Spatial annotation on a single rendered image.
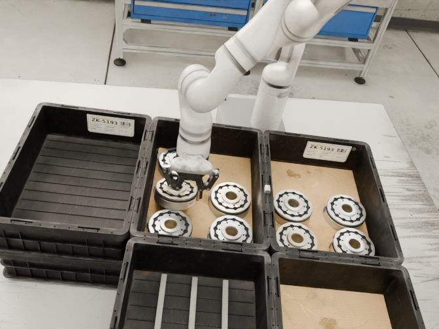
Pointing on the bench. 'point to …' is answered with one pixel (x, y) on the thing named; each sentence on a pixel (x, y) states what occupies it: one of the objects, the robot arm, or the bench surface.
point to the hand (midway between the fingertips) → (188, 192)
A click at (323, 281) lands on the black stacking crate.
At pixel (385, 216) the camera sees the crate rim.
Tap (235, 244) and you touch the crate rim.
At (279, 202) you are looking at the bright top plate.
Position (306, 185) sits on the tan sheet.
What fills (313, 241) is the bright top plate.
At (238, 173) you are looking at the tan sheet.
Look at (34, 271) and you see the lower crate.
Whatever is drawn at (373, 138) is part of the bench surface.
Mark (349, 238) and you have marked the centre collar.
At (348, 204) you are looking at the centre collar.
